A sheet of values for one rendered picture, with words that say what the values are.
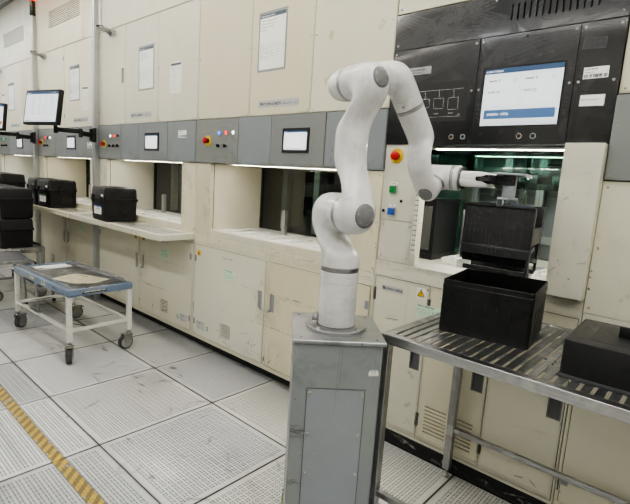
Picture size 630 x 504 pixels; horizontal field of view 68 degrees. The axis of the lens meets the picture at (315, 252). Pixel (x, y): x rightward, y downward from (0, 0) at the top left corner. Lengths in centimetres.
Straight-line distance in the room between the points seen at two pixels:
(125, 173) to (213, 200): 151
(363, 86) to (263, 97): 148
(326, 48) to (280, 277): 123
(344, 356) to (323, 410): 18
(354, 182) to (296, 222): 182
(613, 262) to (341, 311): 94
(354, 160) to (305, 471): 95
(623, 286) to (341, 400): 101
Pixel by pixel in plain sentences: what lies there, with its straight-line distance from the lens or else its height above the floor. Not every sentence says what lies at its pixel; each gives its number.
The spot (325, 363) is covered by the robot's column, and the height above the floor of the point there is 69.
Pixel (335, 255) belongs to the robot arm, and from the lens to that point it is 140.
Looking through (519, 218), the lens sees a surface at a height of 115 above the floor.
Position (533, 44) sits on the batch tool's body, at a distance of 200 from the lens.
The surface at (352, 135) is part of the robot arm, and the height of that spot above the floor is 135.
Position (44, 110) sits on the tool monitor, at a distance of 433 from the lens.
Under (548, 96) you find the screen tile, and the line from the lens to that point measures 193.
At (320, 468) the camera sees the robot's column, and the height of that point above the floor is 35.
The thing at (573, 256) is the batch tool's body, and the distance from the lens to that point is 182.
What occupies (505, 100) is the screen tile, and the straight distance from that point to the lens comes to 198.
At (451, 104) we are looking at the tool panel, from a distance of 207.
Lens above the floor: 122
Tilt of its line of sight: 9 degrees down
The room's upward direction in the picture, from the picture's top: 4 degrees clockwise
